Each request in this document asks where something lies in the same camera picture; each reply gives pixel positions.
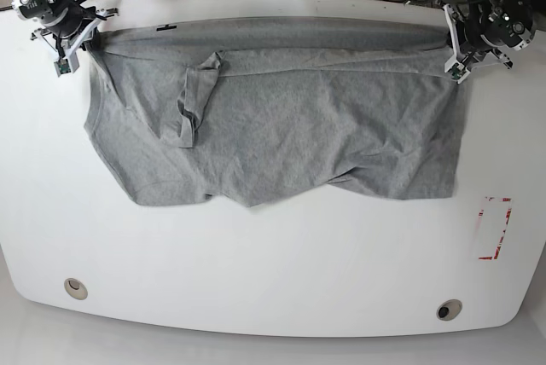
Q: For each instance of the grey t-shirt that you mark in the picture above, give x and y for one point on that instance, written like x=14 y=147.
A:
x=261 y=109

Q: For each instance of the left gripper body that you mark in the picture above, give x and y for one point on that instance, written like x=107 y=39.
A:
x=471 y=49

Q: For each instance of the left table grommet hole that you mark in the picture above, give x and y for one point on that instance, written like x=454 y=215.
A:
x=76 y=289

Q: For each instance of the right table grommet hole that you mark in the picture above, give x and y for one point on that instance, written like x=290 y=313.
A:
x=449 y=310

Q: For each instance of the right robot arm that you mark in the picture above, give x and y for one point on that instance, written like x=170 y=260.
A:
x=45 y=11

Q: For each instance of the red tape rectangle marking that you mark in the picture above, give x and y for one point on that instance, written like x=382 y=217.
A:
x=491 y=226

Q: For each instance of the table grommet hole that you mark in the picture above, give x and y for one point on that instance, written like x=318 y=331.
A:
x=76 y=289
x=449 y=310

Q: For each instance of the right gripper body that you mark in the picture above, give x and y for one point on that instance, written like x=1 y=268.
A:
x=76 y=25

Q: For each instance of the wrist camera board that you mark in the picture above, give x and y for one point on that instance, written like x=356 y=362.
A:
x=66 y=65
x=457 y=71

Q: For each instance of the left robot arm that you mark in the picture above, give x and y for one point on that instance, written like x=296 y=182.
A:
x=505 y=23

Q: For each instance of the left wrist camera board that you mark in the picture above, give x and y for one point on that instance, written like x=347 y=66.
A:
x=457 y=71

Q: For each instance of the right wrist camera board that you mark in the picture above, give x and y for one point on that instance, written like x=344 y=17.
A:
x=66 y=65

